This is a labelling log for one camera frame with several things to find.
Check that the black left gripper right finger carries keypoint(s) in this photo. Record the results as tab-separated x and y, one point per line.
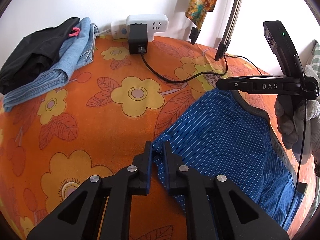
216	208

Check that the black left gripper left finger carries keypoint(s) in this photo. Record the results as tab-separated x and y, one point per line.
100	207

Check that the blue striped pants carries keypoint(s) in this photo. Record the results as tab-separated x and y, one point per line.
220	133

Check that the white gloved right hand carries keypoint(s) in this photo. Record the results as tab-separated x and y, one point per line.
291	128

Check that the green white striped pillow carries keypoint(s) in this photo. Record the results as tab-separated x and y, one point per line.
315	62

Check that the orange floral bed sheet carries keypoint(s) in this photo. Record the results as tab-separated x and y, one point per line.
98	122

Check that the silver black tripod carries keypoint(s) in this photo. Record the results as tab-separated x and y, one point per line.
225	41

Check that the light blue folded jeans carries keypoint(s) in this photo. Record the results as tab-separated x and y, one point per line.
75	53

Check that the black power adapter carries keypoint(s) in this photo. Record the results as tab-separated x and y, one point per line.
138	39

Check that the white power strip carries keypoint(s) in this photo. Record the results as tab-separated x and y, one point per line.
156	23

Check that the black folded garment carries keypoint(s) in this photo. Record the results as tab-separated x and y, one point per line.
35	53

